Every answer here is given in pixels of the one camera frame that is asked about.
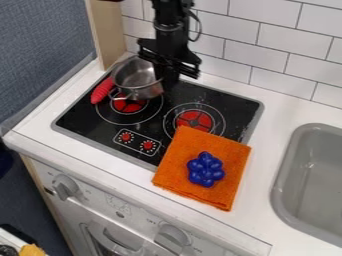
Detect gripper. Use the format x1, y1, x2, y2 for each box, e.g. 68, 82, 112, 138
136, 22, 204, 92

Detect silver pot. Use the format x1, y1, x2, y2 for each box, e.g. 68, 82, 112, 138
109, 55, 166, 101

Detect toy stove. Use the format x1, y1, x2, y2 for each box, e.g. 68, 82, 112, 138
49, 68, 266, 173

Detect orange cloth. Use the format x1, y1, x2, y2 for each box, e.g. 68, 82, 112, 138
150, 125, 254, 213

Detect blue toy grapes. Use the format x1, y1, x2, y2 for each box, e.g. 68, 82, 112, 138
185, 150, 228, 189

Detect toy sink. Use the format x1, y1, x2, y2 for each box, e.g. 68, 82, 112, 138
269, 122, 342, 248

